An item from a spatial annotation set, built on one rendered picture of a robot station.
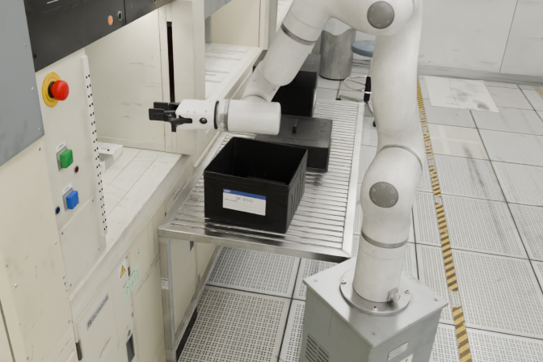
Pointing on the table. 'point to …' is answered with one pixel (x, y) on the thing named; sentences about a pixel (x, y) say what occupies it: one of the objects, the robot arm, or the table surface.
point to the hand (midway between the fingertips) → (158, 111)
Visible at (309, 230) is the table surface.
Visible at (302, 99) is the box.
